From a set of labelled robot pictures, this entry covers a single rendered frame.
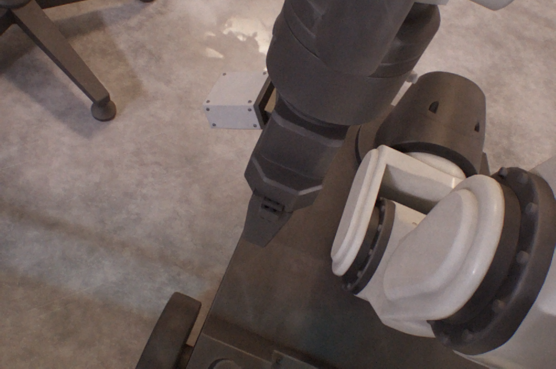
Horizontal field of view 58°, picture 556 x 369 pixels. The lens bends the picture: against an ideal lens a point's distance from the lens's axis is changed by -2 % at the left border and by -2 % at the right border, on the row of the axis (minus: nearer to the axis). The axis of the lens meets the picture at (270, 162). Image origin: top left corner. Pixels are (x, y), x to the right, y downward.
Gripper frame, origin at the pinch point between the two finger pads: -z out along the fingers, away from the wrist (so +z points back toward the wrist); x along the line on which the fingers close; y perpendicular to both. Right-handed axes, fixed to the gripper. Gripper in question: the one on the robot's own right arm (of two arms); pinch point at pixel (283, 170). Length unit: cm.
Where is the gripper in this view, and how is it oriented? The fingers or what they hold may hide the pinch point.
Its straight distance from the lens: 42.2
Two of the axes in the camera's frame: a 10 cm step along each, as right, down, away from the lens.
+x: -3.0, 7.1, -6.4
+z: 2.6, -5.9, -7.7
